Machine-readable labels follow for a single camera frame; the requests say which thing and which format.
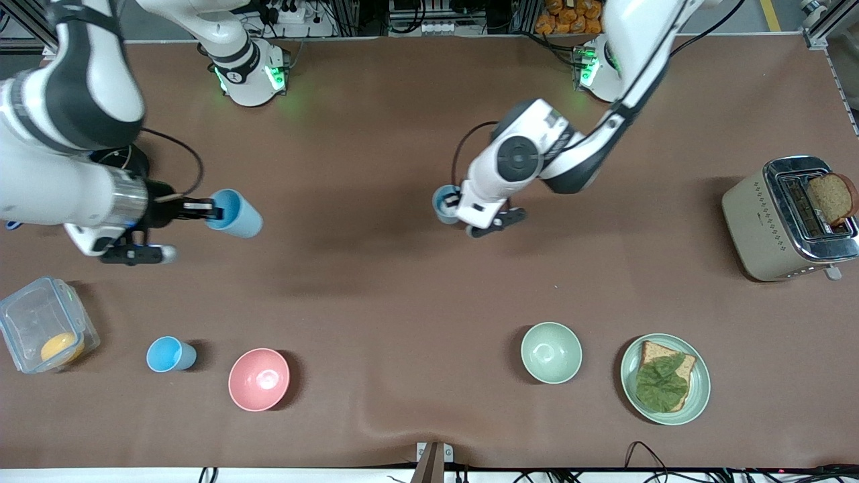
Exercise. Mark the beige and chrome toaster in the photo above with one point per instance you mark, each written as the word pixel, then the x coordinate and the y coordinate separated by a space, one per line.
pixel 751 228

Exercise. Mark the aluminium frame profile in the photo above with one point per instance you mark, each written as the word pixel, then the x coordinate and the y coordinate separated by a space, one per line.
pixel 822 23

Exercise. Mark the green lettuce leaf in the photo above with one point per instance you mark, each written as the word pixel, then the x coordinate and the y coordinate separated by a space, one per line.
pixel 661 386

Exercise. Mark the pink bowl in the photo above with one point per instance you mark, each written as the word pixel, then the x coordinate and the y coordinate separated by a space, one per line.
pixel 258 379

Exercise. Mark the pale green bowl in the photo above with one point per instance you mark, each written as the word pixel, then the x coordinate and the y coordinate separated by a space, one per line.
pixel 550 352

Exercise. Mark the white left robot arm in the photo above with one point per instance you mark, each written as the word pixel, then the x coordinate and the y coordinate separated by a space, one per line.
pixel 537 121

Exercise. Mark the black round pot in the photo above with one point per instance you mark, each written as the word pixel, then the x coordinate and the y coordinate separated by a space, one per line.
pixel 134 161

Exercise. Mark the pale green plate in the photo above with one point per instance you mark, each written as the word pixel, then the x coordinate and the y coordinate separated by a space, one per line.
pixel 698 396

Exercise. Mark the orange packaged snacks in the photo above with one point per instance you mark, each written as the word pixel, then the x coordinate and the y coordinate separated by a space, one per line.
pixel 570 17

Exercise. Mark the orange fruit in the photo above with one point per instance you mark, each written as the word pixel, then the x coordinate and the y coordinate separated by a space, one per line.
pixel 59 347

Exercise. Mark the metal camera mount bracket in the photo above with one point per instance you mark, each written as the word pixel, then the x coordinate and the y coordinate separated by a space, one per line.
pixel 433 459

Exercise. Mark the blue plastic cup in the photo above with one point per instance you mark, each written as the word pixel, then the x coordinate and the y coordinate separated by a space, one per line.
pixel 439 211
pixel 168 354
pixel 241 218

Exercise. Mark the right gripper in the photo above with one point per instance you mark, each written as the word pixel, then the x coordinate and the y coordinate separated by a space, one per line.
pixel 161 202

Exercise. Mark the white power strip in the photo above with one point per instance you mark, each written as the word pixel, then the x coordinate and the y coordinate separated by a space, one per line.
pixel 437 27

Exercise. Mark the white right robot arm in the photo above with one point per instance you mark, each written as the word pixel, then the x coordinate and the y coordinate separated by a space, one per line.
pixel 80 87

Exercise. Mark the brown bread slice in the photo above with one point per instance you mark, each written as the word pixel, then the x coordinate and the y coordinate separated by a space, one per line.
pixel 832 198

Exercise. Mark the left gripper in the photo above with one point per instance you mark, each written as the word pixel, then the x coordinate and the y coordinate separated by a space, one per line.
pixel 453 199

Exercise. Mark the clear plastic lidded container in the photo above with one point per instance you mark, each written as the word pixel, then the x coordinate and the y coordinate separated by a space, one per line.
pixel 27 315

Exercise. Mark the toasted bread slice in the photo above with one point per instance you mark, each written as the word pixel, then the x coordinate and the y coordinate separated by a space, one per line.
pixel 654 350

